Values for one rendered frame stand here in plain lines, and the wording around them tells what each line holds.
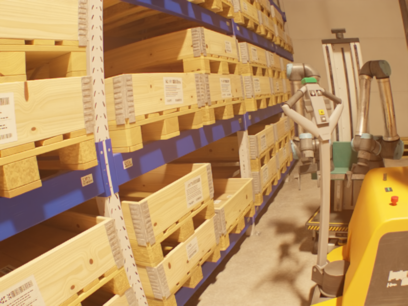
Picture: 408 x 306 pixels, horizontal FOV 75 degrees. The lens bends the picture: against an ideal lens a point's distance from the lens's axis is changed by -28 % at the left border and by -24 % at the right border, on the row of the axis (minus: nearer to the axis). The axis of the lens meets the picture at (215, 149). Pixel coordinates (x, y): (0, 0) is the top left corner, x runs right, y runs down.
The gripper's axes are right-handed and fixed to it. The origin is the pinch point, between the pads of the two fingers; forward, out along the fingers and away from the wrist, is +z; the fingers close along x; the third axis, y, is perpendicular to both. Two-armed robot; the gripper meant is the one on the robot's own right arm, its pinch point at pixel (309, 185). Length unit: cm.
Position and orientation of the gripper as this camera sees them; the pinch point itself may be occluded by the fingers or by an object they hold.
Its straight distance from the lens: 215.4
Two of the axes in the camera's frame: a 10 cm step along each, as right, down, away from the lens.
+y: 4.7, 2.2, 8.6
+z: 0.2, 9.7, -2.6
